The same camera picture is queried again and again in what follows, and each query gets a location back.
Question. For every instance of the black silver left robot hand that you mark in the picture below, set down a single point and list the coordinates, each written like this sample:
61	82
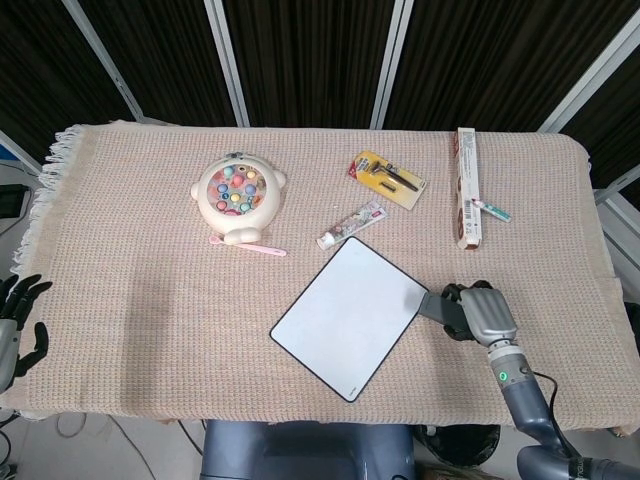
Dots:
7	345

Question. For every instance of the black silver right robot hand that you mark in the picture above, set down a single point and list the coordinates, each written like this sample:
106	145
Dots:
487	312

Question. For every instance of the grey whiteboard eraser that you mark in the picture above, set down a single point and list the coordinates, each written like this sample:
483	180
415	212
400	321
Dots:
440	307

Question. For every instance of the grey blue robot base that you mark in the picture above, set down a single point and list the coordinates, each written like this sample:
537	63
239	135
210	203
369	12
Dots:
300	450

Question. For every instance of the small white whiteboard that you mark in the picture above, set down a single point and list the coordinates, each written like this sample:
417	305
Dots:
345	310

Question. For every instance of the small teal white tube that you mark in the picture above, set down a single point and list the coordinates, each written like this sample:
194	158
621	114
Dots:
495	210

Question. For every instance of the black bin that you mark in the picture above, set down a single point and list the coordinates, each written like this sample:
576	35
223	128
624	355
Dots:
465	445

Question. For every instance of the black device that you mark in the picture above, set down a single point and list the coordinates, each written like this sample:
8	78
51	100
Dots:
10	200

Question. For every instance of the long white brown carton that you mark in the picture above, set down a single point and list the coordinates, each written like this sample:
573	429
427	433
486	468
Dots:
467	165

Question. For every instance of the beige woven tablecloth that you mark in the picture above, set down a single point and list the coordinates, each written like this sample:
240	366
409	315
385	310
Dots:
150	300

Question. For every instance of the patterned toothpaste tube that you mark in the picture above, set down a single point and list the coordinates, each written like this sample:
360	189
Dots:
350	226

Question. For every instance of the yellow razor blister pack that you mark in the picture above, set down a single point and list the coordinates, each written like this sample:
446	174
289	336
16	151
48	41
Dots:
385	180

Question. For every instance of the pink toy fishing rod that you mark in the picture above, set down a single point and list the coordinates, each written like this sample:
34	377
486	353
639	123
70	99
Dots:
255	247

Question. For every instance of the cream round fishing toy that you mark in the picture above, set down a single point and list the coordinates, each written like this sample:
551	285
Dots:
240	200

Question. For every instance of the white metal partition post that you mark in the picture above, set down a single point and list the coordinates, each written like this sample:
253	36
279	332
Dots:
227	60
590	75
102	60
392	60

